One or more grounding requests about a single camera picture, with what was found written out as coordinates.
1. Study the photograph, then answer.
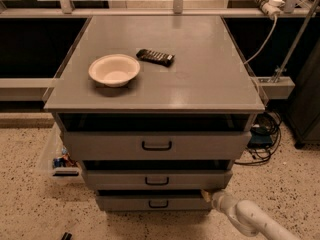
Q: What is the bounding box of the grey bottom drawer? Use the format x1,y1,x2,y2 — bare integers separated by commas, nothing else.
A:
96,195,212,212

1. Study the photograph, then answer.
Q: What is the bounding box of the grey drawer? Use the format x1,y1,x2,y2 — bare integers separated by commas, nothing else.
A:
83,170,232,190
63,132,251,161
96,195,212,212

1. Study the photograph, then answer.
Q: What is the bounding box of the grey drawer cabinet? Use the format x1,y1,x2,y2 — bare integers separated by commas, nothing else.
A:
45,16,264,198

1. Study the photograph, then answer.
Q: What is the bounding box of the grey middle drawer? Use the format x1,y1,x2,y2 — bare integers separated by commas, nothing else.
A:
83,170,232,190

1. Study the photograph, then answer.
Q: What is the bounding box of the grey top drawer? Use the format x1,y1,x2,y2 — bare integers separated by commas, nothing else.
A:
63,132,251,161

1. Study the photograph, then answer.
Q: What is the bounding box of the blue box on floor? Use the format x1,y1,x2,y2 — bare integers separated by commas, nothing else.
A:
248,126,273,148

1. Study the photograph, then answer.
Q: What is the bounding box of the dark cabinet at right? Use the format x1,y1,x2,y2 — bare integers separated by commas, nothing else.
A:
287,40,320,149

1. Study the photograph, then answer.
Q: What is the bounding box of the small black floor object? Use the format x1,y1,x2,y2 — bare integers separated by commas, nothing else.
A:
61,232,72,240

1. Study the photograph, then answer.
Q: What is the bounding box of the clear plastic storage box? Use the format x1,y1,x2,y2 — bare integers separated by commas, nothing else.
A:
36,124,83,185

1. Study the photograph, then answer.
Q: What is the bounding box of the diagonal metal rod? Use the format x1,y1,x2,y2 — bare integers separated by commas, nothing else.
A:
269,0,320,83

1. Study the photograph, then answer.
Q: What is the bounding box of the black snack bar wrapper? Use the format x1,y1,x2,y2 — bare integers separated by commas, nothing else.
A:
136,49,174,67

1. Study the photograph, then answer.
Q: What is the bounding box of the white paper bowl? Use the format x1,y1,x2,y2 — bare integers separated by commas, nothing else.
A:
88,54,140,87

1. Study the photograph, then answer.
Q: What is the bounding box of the white power strip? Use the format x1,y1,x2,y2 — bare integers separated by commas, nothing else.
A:
254,0,284,18

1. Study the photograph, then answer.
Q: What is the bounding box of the black cable bundle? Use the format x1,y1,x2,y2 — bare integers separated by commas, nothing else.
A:
233,110,283,167

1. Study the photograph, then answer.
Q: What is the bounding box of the white power cable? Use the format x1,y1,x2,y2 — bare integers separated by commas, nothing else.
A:
243,13,279,66

